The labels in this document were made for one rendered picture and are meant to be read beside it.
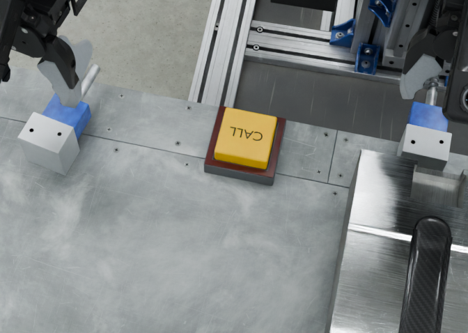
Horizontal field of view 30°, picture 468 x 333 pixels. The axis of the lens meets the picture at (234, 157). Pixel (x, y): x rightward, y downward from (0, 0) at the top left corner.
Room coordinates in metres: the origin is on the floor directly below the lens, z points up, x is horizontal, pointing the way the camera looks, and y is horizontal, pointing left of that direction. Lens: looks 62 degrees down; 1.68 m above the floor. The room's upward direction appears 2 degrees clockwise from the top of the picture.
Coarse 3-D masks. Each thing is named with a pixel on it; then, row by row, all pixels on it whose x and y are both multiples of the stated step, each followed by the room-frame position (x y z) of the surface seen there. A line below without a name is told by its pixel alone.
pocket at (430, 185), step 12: (420, 168) 0.43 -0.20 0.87; (420, 180) 0.42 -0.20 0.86; (432, 180) 0.42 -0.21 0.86; (444, 180) 0.42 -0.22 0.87; (456, 180) 0.41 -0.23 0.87; (420, 192) 0.40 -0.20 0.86; (432, 192) 0.41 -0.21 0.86; (444, 192) 0.41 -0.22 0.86; (456, 192) 0.41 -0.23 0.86; (444, 204) 0.39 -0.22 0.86; (456, 204) 0.39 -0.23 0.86
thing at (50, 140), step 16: (48, 112) 0.50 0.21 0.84; (64, 112) 0.50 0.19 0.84; (80, 112) 0.50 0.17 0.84; (32, 128) 0.47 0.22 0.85; (48, 128) 0.47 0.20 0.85; (64, 128) 0.47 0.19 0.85; (80, 128) 0.49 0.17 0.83; (32, 144) 0.45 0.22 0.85; (48, 144) 0.45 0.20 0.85; (64, 144) 0.45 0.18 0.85; (32, 160) 0.45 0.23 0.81; (48, 160) 0.44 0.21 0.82; (64, 160) 0.44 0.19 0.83
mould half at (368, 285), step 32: (384, 160) 0.43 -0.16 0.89; (416, 160) 0.43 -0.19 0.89; (352, 192) 0.40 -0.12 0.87; (384, 192) 0.39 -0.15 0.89; (352, 224) 0.35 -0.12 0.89; (384, 224) 0.35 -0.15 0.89; (448, 224) 0.36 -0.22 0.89; (352, 256) 0.32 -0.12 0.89; (384, 256) 0.32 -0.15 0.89; (352, 288) 0.29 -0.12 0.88; (384, 288) 0.29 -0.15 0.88; (448, 288) 0.29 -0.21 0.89; (352, 320) 0.26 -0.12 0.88; (384, 320) 0.26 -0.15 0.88; (448, 320) 0.26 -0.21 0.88
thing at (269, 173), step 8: (216, 120) 0.51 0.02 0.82; (280, 120) 0.51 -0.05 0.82; (216, 128) 0.50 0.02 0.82; (280, 128) 0.50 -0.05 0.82; (216, 136) 0.49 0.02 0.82; (280, 136) 0.49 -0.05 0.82; (208, 152) 0.46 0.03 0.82; (272, 152) 0.47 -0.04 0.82; (208, 160) 0.45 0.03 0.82; (216, 160) 0.45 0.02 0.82; (272, 160) 0.46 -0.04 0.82; (224, 168) 0.45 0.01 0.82; (232, 168) 0.45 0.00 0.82; (240, 168) 0.45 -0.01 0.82; (248, 168) 0.45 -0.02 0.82; (272, 168) 0.45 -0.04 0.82; (272, 176) 0.44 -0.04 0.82
